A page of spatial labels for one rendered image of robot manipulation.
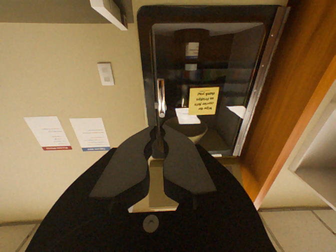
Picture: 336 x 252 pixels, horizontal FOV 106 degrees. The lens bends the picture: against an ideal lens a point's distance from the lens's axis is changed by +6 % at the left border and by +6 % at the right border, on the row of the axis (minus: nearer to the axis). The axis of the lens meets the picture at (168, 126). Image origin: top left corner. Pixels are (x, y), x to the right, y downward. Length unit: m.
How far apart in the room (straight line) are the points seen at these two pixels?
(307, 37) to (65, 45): 0.92
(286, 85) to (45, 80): 1.08
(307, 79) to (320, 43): 0.07
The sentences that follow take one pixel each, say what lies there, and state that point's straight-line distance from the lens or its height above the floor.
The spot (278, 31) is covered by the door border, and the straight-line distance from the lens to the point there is 0.42.
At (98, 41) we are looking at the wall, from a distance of 0.84.
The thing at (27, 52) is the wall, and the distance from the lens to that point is 1.03.
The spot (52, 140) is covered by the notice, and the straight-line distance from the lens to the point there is 1.22.
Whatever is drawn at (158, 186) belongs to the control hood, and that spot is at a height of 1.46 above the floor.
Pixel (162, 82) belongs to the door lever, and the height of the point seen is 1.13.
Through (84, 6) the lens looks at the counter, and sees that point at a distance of 0.59.
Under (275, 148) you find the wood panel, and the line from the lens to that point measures 0.47.
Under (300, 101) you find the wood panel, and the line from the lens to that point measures 0.42.
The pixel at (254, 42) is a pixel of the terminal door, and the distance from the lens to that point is 0.39.
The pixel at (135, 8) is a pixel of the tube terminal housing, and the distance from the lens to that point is 0.36.
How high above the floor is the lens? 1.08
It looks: 29 degrees up
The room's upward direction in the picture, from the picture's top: 179 degrees clockwise
